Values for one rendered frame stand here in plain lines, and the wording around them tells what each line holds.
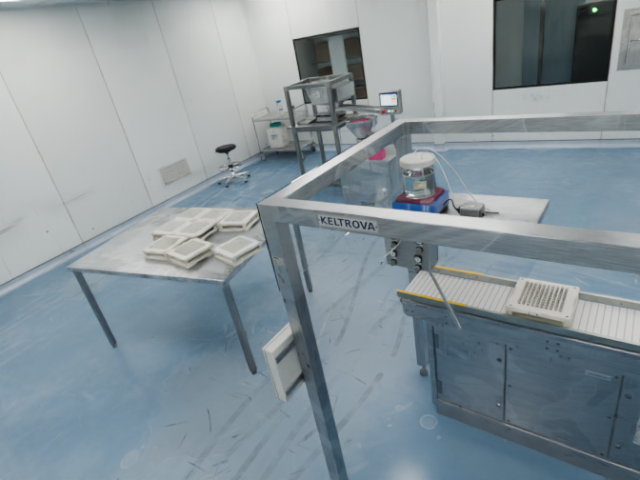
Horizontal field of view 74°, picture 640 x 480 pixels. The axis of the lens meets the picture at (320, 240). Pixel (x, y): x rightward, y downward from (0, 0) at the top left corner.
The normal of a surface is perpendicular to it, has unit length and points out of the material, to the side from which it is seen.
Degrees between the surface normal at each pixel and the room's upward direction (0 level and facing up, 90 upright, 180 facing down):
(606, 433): 90
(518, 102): 90
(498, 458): 0
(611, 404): 90
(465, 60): 90
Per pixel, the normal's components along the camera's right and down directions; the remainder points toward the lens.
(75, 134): 0.84, 0.11
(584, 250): -0.57, 0.46
